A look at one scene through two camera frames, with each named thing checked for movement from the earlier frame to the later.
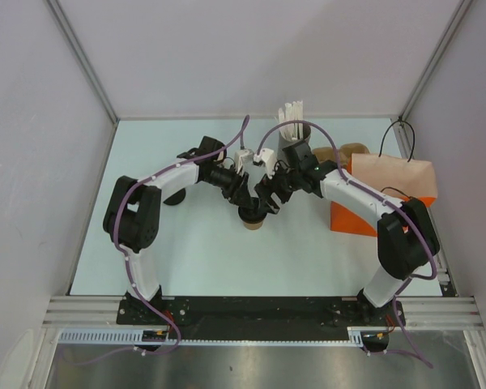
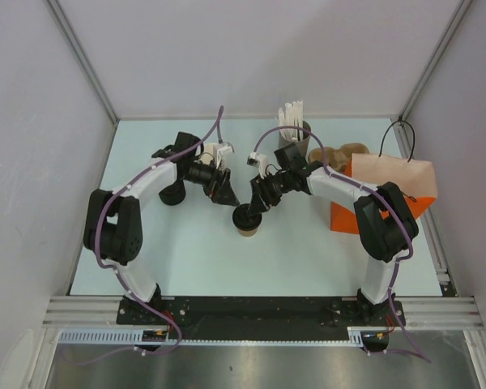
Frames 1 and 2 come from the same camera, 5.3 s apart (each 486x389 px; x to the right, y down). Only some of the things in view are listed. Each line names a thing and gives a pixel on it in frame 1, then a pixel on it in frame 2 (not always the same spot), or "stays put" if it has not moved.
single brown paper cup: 253,226 -> 247,232
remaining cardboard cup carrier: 344,153 stays put
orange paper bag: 396,178 stays put
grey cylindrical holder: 283,143 stays put
